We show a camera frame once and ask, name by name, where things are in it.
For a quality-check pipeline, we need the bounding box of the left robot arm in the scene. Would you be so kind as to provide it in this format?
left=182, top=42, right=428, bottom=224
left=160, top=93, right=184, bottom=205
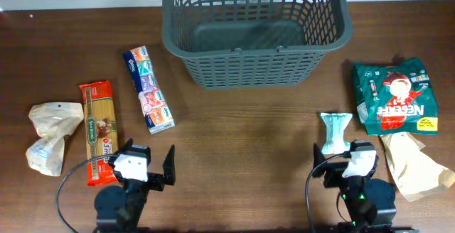
left=94, top=139, right=176, bottom=232

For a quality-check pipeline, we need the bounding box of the green Nescafe coffee bag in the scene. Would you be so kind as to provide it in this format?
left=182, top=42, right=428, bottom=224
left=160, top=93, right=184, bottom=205
left=352, top=58, right=439, bottom=136

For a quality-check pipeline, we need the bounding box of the crumpled clear plastic pouch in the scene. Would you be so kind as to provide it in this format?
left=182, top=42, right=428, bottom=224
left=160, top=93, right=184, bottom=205
left=26, top=102, right=84, bottom=177

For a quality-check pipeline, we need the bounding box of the Kleenex tissue multipack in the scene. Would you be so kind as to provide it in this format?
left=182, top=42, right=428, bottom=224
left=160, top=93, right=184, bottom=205
left=122, top=45, right=175, bottom=134

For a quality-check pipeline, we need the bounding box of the San Remo spaghetti packet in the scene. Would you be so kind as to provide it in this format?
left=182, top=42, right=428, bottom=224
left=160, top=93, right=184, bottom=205
left=80, top=80, right=119, bottom=186

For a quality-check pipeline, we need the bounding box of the small teal white packet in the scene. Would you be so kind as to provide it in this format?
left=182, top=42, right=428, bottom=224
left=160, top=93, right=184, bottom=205
left=321, top=113, right=353, bottom=155

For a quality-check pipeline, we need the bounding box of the beige paper pouch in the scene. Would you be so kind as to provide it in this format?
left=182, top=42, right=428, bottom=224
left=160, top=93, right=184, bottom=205
left=380, top=132, right=454, bottom=202

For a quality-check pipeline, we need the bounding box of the dark grey plastic basket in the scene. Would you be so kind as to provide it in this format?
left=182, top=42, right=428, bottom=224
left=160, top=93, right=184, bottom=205
left=162, top=0, right=353, bottom=90

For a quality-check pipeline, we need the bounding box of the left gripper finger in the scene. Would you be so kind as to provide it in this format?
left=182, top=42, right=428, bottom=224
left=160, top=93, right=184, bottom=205
left=116, top=139, right=134, bottom=156
left=163, top=145, right=176, bottom=185

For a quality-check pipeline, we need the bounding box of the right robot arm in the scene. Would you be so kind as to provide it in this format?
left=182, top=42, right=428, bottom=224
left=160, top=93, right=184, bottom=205
left=305, top=141, right=416, bottom=233

